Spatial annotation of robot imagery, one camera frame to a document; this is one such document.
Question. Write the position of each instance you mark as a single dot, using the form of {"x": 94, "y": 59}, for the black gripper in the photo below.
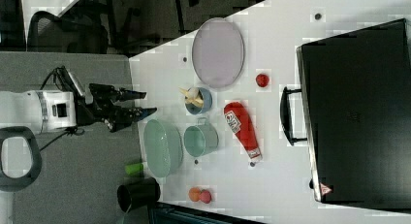
{"x": 103, "y": 107}

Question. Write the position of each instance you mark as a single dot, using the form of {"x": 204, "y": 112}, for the red ketchup bottle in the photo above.
{"x": 239, "y": 121}

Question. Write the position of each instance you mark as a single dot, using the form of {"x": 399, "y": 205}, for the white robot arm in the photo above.
{"x": 28, "y": 114}

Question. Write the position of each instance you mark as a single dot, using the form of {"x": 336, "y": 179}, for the green oval strainer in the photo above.
{"x": 163, "y": 147}

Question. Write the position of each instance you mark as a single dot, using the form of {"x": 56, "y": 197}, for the green toy pear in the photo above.
{"x": 134, "y": 169}

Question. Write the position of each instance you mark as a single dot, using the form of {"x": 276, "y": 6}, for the peeled toy banana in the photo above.
{"x": 192, "y": 96}

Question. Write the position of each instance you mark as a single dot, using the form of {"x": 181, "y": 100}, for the blue bowl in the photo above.
{"x": 205, "y": 97}

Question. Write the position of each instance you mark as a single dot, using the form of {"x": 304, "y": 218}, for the black cylindrical cup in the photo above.
{"x": 143, "y": 192}

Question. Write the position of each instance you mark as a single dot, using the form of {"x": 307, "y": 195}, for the black office chair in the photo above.
{"x": 79, "y": 30}

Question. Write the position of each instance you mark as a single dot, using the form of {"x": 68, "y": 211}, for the lavender oval plate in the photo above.
{"x": 218, "y": 53}

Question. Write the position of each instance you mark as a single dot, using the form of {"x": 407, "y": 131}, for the orange toy fruit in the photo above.
{"x": 194, "y": 194}

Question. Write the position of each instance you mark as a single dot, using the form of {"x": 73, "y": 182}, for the red toy strawberry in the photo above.
{"x": 205, "y": 196}

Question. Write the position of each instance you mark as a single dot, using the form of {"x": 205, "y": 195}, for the small red toy fruit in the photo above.
{"x": 262, "y": 80}

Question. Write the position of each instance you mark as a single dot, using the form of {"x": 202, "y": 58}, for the black toaster oven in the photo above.
{"x": 355, "y": 89}

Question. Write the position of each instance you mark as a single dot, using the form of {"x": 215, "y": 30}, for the green cup with handle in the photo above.
{"x": 200, "y": 139}

